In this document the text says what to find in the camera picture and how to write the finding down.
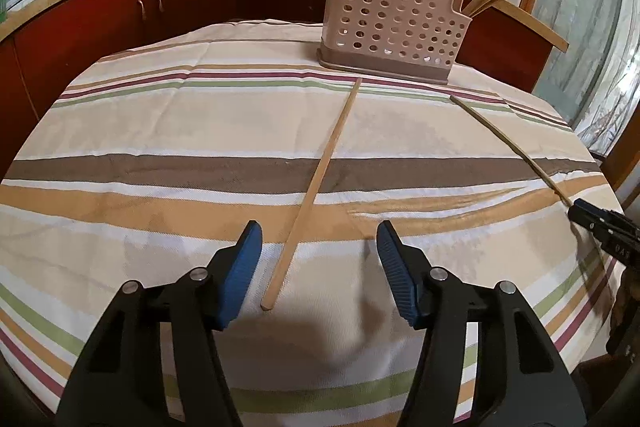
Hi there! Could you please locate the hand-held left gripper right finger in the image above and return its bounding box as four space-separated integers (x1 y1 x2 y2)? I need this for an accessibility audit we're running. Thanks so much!
376 219 587 427

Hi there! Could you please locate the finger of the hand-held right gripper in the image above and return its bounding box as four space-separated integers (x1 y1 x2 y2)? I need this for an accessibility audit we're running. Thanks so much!
568 199 640 267

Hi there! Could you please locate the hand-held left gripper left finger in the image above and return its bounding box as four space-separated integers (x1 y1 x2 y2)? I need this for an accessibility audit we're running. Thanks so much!
55 219 264 427

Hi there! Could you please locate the pink perforated utensil holder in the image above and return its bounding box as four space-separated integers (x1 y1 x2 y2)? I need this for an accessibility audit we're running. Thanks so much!
316 0 473 86

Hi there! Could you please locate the striped tablecloth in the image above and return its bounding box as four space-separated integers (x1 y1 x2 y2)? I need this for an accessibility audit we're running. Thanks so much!
0 19 626 427

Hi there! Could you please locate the frosted glass door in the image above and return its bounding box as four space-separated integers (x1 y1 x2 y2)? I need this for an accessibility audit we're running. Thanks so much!
520 0 640 158

